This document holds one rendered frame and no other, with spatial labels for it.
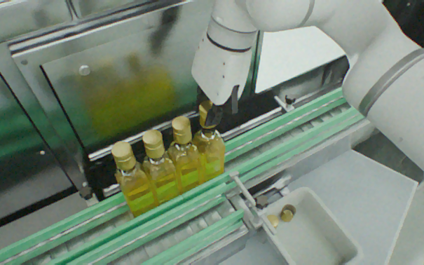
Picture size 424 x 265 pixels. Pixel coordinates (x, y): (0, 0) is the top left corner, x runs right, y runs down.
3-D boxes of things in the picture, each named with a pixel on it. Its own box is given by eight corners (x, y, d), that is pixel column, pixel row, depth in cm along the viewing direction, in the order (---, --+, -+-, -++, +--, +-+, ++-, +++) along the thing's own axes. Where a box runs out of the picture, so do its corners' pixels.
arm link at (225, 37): (197, 4, 51) (194, 20, 53) (227, 34, 46) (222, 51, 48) (237, 3, 54) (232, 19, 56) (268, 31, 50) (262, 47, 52)
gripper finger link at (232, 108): (226, 63, 53) (210, 76, 58) (240, 109, 52) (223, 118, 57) (232, 62, 54) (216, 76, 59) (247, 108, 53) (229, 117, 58)
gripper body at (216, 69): (195, 15, 52) (183, 73, 60) (228, 51, 47) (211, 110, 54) (234, 14, 56) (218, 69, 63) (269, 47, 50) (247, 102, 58)
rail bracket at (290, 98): (276, 113, 101) (284, 80, 90) (290, 128, 97) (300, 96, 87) (265, 118, 100) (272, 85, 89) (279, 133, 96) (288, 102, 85)
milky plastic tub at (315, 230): (300, 197, 97) (307, 182, 90) (355, 265, 85) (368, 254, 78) (251, 226, 91) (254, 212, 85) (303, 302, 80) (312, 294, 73)
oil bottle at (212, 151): (213, 172, 88) (214, 119, 71) (223, 188, 85) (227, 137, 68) (194, 181, 86) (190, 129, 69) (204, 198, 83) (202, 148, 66)
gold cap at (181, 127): (186, 127, 66) (185, 113, 63) (195, 139, 64) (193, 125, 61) (170, 134, 65) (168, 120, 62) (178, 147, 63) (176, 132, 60)
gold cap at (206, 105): (212, 112, 67) (212, 97, 63) (221, 124, 65) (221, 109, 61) (196, 118, 66) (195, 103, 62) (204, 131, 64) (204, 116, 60)
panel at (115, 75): (357, 44, 105) (406, -74, 78) (364, 49, 103) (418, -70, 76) (76, 165, 77) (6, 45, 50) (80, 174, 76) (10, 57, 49)
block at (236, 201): (238, 203, 89) (240, 191, 84) (258, 233, 84) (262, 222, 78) (227, 209, 88) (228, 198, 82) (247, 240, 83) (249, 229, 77)
